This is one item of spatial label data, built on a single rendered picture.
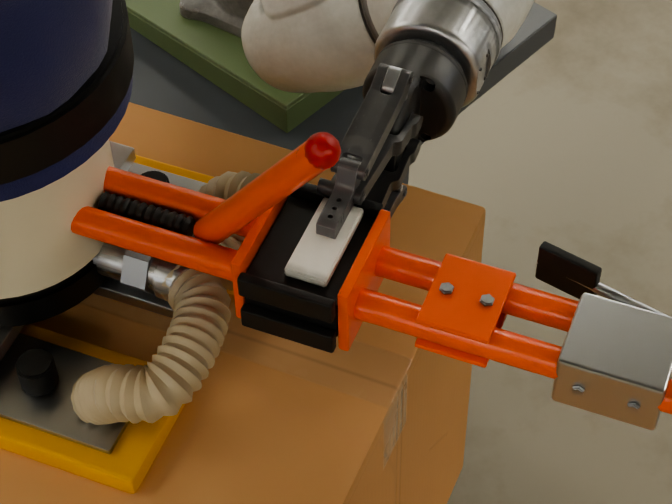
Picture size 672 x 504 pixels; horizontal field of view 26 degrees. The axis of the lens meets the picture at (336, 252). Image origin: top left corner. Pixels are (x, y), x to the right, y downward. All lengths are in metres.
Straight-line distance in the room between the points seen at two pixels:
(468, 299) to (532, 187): 1.74
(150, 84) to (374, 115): 0.80
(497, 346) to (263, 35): 0.45
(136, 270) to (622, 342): 0.35
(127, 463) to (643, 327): 0.37
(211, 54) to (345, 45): 0.54
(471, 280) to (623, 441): 1.43
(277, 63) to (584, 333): 0.45
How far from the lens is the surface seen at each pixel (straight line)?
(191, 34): 1.79
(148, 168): 1.22
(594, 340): 0.95
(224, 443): 1.07
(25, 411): 1.08
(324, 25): 1.24
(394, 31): 1.12
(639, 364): 0.94
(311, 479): 1.05
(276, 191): 0.94
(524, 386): 2.41
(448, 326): 0.95
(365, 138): 1.00
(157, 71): 1.80
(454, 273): 0.98
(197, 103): 1.76
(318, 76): 1.27
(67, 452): 1.06
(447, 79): 1.09
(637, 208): 2.69
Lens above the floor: 1.97
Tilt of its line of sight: 50 degrees down
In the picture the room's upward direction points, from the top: straight up
